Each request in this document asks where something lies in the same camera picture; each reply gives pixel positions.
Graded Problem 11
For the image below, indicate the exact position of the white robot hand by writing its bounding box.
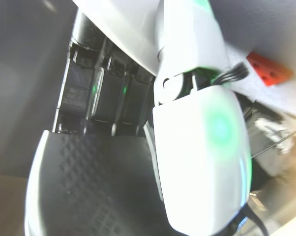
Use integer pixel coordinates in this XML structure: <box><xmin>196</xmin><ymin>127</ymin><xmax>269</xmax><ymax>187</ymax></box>
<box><xmin>24</xmin><ymin>0</ymin><xmax>254</xmax><ymax>236</ymax></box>

